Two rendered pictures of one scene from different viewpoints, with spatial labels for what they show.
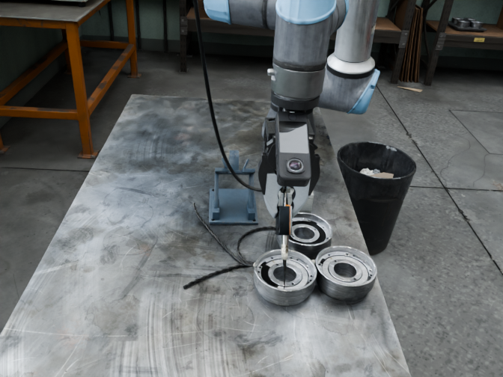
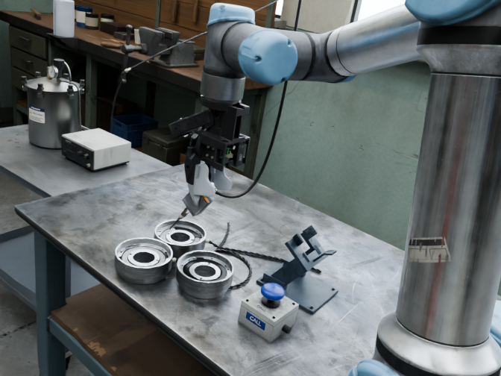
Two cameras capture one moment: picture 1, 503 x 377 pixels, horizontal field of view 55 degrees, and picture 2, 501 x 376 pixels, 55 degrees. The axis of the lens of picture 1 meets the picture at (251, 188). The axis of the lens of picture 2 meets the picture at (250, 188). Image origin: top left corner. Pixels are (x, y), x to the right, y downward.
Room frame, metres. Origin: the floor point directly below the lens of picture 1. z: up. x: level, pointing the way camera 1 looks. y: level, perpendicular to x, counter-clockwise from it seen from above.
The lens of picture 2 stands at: (1.26, -0.65, 1.33)
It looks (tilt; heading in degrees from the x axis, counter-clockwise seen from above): 23 degrees down; 129
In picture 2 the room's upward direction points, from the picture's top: 10 degrees clockwise
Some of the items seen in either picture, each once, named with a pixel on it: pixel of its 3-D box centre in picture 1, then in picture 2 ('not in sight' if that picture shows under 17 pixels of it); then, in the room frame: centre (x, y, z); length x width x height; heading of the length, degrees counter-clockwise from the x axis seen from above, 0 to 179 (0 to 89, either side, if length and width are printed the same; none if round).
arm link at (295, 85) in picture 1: (295, 78); (224, 86); (0.67, -0.05, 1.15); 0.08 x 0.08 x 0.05
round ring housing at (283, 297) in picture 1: (284, 277); (180, 240); (0.62, -0.07, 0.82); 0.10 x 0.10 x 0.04
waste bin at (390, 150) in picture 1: (367, 200); not in sight; (1.85, -0.53, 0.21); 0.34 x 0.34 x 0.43
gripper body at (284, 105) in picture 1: (290, 128); (220, 132); (0.68, -0.05, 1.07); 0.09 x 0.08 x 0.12; 6
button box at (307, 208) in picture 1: (294, 191); (271, 313); (0.89, -0.09, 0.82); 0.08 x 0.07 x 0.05; 3
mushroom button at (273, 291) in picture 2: not in sight; (271, 299); (0.89, -0.09, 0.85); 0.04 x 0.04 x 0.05
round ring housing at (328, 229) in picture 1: (303, 236); (204, 274); (0.74, -0.11, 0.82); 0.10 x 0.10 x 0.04
